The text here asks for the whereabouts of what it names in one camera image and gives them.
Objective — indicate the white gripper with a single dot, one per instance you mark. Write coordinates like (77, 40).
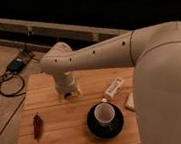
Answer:
(66, 83)

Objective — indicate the black eraser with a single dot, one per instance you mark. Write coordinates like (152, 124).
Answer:
(67, 95)

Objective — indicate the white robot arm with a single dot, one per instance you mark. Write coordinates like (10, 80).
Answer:
(155, 55)

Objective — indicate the white eraser in sleeve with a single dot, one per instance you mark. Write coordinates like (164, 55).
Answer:
(112, 89)

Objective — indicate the white cup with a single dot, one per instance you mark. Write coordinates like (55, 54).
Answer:
(104, 113)

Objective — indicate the dried red chili pepper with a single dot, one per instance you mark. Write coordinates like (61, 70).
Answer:
(38, 125)

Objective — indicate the black saucer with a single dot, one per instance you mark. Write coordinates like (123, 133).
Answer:
(109, 131)

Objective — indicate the black power adapter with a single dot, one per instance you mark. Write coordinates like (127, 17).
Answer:
(16, 66)

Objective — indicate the white wedge block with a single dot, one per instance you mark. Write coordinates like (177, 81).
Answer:
(129, 102)

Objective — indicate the wooden rail beam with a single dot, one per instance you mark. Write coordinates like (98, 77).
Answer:
(85, 33)

